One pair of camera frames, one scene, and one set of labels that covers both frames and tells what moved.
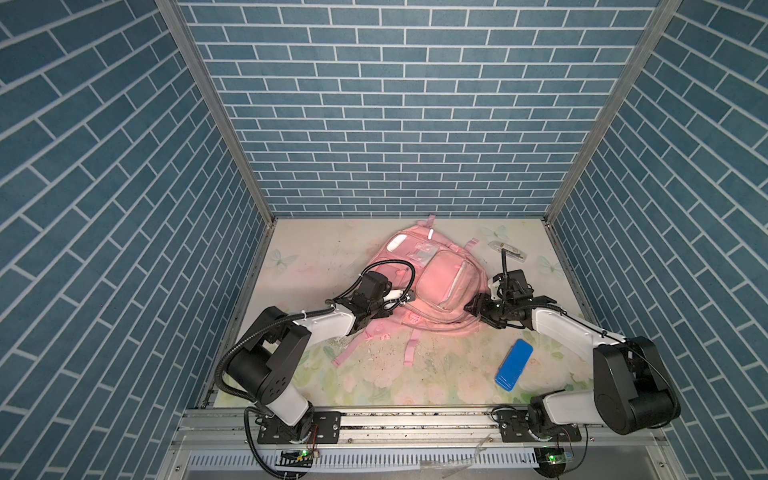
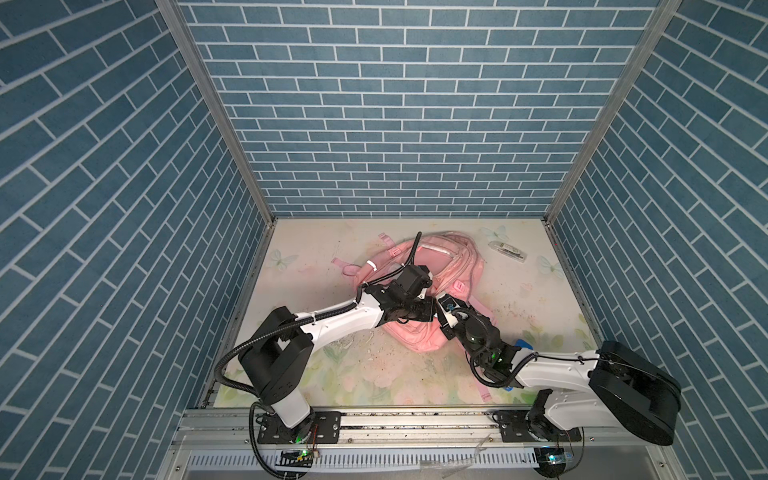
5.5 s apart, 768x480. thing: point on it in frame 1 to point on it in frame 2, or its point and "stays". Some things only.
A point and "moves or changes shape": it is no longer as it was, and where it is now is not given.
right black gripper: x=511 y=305 to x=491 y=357
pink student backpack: x=446 y=278 moves or changes shape
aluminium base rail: x=422 y=444 stays
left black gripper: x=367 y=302 to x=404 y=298
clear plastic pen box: x=511 y=251 stays
